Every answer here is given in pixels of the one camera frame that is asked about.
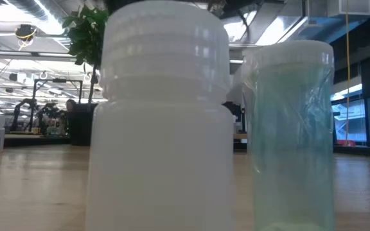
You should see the wide white opaque bottle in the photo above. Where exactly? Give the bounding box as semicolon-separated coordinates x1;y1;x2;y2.
85;0;236;231

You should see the green tinted pill bottle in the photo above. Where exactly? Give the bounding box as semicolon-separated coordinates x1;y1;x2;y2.
242;40;336;231

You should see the black plant pot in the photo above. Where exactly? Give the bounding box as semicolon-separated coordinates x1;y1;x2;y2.
66;102;99;147

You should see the person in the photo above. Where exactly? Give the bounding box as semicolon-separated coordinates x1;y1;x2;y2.
64;98;77;113

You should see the green leafy plant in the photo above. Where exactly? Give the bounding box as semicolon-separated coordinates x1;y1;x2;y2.
62;4;110;103

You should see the black round ceiling device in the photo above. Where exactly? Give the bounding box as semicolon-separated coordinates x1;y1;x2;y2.
14;24;38;51

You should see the black robot rig frame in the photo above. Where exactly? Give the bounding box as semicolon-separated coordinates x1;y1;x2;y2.
10;78;84;134

